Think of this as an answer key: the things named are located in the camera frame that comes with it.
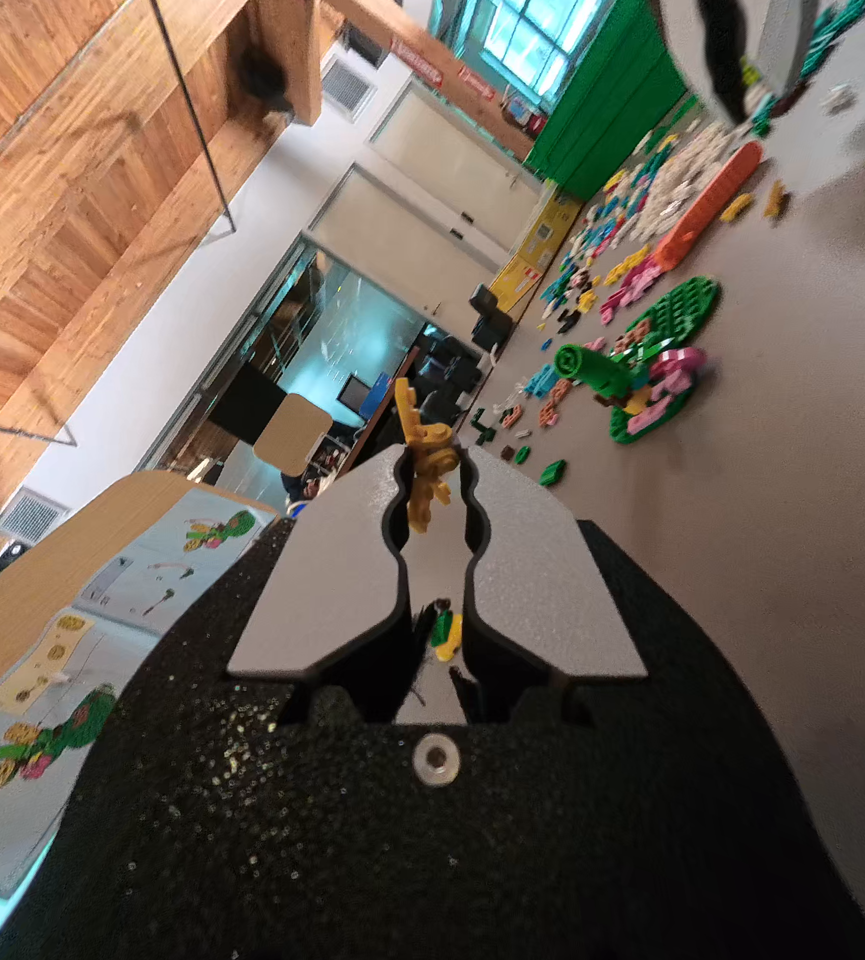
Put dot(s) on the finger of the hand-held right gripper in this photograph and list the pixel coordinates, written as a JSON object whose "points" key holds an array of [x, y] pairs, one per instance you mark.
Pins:
{"points": [[785, 37], [684, 37]]}

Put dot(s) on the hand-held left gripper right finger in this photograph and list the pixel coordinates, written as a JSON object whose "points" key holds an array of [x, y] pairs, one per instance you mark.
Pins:
{"points": [[552, 592]]}

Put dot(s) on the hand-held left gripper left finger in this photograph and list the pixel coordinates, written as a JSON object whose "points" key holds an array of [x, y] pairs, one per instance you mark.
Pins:
{"points": [[312, 592]]}

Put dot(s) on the yellow brick assembly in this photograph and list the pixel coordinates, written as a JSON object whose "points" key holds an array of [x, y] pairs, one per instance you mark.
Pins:
{"points": [[425, 465]]}

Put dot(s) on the green round brick model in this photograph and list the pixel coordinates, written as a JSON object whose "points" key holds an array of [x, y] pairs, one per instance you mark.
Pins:
{"points": [[672, 315]]}

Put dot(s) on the green plastic bin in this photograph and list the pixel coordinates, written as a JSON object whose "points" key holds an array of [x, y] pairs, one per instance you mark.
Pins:
{"points": [[605, 97]]}

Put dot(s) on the yellow green brick cluster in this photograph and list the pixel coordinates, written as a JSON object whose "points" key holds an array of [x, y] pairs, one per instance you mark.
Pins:
{"points": [[447, 634]]}

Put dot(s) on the green curved brick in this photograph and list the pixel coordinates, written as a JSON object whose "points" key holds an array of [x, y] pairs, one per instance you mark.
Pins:
{"points": [[552, 472]]}

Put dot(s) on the tan wooden table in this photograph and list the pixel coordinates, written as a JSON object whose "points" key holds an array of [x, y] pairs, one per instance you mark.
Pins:
{"points": [[294, 431]]}

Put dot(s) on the orange long brick plate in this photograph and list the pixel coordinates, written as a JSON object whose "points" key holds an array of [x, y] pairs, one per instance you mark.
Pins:
{"points": [[710, 206]]}

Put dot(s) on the brick instruction booklet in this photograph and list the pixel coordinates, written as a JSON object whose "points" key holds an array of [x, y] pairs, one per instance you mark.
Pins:
{"points": [[140, 570]]}

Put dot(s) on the dark green brick piece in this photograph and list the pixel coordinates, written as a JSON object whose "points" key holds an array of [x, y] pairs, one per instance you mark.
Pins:
{"points": [[483, 425]]}

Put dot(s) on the pile of mixed toy bricks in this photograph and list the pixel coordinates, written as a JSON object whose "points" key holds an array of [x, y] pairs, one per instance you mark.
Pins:
{"points": [[627, 225]]}

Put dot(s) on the black monitor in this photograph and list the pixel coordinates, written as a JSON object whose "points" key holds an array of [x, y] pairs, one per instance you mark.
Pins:
{"points": [[354, 391]]}

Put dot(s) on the clear brick piece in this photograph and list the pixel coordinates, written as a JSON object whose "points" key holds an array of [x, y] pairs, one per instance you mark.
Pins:
{"points": [[511, 390]]}

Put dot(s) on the blue brick cluster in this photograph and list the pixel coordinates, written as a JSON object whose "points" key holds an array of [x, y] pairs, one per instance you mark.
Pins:
{"points": [[545, 384]]}

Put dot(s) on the blue box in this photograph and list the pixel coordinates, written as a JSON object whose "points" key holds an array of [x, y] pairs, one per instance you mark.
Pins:
{"points": [[380, 390]]}

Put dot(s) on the black power adapter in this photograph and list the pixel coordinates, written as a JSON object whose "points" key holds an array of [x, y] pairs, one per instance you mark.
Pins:
{"points": [[462, 371], [492, 326], [440, 405]]}

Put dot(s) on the yellow toy box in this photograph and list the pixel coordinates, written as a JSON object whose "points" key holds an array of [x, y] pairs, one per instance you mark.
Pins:
{"points": [[537, 247]]}

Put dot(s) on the wooden booklet stand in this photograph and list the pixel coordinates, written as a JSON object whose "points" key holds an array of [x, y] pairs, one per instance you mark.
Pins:
{"points": [[42, 570]]}

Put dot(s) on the air vent grille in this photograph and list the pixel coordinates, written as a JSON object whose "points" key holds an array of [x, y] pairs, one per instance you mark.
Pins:
{"points": [[27, 517]]}

